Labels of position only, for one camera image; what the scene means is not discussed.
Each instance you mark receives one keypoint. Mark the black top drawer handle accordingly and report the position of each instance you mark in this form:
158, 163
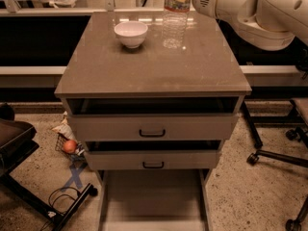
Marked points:
157, 134

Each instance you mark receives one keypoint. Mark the black chair left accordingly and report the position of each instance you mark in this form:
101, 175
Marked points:
47, 173

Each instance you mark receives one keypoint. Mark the black middle drawer handle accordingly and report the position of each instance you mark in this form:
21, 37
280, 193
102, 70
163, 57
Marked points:
153, 165

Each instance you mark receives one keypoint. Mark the white ceramic bowl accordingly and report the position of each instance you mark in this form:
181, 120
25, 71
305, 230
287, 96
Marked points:
131, 33

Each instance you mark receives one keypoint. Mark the red apple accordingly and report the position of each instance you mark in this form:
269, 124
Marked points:
70, 146

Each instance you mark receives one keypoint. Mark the middle grey drawer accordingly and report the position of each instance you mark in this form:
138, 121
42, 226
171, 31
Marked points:
116, 155

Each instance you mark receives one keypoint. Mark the grey drawer cabinet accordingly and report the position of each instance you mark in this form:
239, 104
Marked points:
102, 67

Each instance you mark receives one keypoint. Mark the top grey drawer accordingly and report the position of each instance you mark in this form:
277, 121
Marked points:
184, 119

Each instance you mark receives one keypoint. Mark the crumpled snack bag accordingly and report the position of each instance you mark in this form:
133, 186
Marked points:
64, 129

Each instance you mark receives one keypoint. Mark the clear plastic water bottle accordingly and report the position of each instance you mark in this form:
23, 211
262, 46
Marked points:
175, 17

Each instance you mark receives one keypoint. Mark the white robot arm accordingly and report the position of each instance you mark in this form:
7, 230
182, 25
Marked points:
267, 24

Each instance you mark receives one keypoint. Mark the grey drawer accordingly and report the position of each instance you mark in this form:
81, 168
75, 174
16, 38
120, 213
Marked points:
154, 200
184, 119
116, 155

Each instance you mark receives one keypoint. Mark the black drawer handle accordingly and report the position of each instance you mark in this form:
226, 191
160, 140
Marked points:
153, 165
157, 134

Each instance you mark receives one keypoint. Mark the bottom grey drawer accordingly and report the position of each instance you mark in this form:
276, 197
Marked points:
154, 200

